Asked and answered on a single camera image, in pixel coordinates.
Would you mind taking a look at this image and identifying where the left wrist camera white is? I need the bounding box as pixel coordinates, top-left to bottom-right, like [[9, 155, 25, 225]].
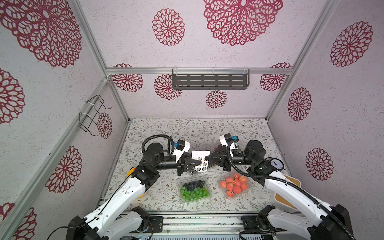
[[174, 140, 190, 163]]

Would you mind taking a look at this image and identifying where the green grape blueberry clamshell box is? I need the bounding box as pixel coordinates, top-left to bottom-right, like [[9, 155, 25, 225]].
[[177, 177, 212, 204]]

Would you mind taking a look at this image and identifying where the black wire wall rack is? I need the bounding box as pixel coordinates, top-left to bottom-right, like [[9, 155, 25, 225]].
[[78, 95, 111, 137]]

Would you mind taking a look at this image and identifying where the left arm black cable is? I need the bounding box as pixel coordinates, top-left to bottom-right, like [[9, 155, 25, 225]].
[[140, 134, 175, 157]]

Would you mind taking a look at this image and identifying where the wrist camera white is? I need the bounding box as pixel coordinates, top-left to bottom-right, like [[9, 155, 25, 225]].
[[219, 133, 239, 152], [174, 140, 190, 163]]

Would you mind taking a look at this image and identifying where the black alarm clock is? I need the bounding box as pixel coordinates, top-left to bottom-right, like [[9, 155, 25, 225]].
[[266, 157, 285, 172]]

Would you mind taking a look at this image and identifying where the yellow red plush toy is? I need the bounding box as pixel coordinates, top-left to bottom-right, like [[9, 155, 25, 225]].
[[127, 168, 145, 199]]

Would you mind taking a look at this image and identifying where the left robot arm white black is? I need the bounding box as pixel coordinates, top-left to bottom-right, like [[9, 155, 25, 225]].
[[66, 140, 200, 240]]

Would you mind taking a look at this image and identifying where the white sticker label sheet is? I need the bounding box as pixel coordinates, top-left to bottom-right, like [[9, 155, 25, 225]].
[[192, 151, 211, 173]]

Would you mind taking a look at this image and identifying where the grey wall shelf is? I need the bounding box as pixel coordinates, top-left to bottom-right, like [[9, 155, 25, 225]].
[[171, 69, 250, 90]]

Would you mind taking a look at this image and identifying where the floral table mat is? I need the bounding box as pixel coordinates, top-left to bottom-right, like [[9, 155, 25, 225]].
[[101, 118, 301, 213]]

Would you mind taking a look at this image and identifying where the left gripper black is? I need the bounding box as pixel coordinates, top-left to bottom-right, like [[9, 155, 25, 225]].
[[155, 152, 202, 177]]

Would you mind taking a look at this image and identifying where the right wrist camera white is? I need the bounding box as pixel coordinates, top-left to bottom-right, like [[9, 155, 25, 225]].
[[219, 133, 239, 152]]

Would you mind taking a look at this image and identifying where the purple grape clamshell box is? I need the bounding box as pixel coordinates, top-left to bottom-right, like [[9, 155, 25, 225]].
[[211, 142, 223, 153]]

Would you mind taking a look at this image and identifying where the blackberry clamshell box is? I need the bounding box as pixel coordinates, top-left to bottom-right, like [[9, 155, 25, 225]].
[[188, 167, 209, 176]]

